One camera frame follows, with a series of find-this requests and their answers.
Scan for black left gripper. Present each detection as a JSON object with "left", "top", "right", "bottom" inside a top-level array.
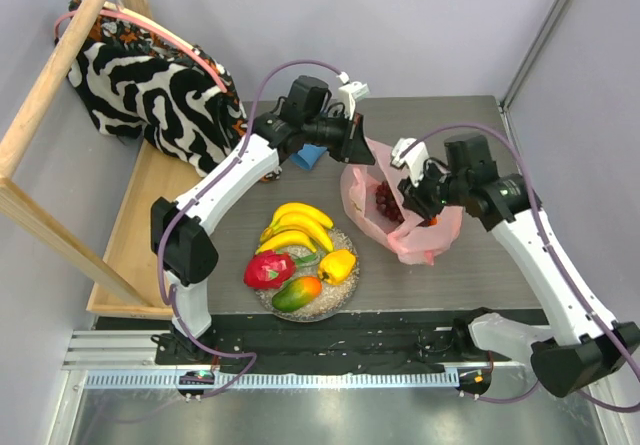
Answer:
[{"left": 303, "top": 108, "right": 375, "bottom": 165}]

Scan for pink plastic bag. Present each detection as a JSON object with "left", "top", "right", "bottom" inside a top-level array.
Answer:
[{"left": 340, "top": 139, "right": 463, "bottom": 265}]

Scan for yellow fake banana bunch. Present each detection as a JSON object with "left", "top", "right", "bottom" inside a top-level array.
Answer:
[{"left": 259, "top": 202, "right": 334, "bottom": 252}]

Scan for single yellow fake banana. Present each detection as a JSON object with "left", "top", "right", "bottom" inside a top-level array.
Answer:
[{"left": 255, "top": 230, "right": 317, "bottom": 254}]

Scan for yellow fake bell pepper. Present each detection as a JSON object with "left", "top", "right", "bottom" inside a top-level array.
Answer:
[{"left": 317, "top": 249, "right": 357, "bottom": 286}]

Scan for red fake dragon fruit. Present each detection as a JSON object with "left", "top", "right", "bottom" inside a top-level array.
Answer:
[{"left": 243, "top": 250, "right": 318, "bottom": 290}]

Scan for green orange fake mango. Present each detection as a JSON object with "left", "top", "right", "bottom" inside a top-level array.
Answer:
[{"left": 271, "top": 276, "right": 323, "bottom": 313}]

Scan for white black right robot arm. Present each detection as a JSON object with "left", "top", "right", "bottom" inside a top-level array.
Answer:
[{"left": 391, "top": 134, "right": 639, "bottom": 397}]

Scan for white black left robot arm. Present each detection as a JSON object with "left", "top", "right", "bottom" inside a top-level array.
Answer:
[{"left": 151, "top": 76, "right": 375, "bottom": 364}]

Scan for fake red grapes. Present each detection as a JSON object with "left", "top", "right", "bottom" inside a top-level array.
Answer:
[{"left": 375, "top": 181, "right": 404, "bottom": 224}]

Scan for blue bucket hat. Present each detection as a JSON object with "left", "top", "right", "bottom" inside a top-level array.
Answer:
[{"left": 290, "top": 144, "right": 327, "bottom": 171}]

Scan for pink hanger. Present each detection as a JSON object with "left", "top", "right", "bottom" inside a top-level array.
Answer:
[{"left": 67, "top": 8, "right": 233, "bottom": 104}]

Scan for speckled round plate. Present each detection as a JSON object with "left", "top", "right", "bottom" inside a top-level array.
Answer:
[{"left": 255, "top": 228, "right": 359, "bottom": 323}]

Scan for black white orange patterned cloth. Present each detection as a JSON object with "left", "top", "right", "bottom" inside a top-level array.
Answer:
[{"left": 71, "top": 46, "right": 248, "bottom": 176}]

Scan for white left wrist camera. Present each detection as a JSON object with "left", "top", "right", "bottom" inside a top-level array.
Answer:
[{"left": 336, "top": 72, "right": 370, "bottom": 120}]

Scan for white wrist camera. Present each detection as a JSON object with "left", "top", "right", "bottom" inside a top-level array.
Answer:
[
  {"left": 336, "top": 72, "right": 370, "bottom": 120},
  {"left": 391, "top": 138, "right": 429, "bottom": 187}
]

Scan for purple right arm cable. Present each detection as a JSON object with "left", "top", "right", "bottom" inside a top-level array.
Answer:
[{"left": 399, "top": 122, "right": 640, "bottom": 413}]

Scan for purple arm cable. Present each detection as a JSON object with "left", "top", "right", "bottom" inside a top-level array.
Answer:
[
  {"left": 399, "top": 122, "right": 640, "bottom": 413},
  {"left": 157, "top": 59, "right": 351, "bottom": 399}
]

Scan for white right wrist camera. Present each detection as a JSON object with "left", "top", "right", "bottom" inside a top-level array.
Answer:
[{"left": 391, "top": 138, "right": 429, "bottom": 187}]

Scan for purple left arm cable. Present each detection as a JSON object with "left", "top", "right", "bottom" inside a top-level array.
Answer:
[{"left": 157, "top": 59, "right": 351, "bottom": 399}]

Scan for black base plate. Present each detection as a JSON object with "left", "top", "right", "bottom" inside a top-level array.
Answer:
[{"left": 151, "top": 311, "right": 500, "bottom": 375}]

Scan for aluminium corner post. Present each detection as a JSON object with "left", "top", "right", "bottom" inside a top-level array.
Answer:
[{"left": 498, "top": 0, "right": 574, "bottom": 113}]

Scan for wooden rack frame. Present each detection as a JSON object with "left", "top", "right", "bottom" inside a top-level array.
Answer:
[{"left": 1, "top": 0, "right": 198, "bottom": 319}]

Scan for aluminium rail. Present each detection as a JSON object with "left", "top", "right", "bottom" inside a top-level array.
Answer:
[{"left": 62, "top": 324, "right": 611, "bottom": 390}]

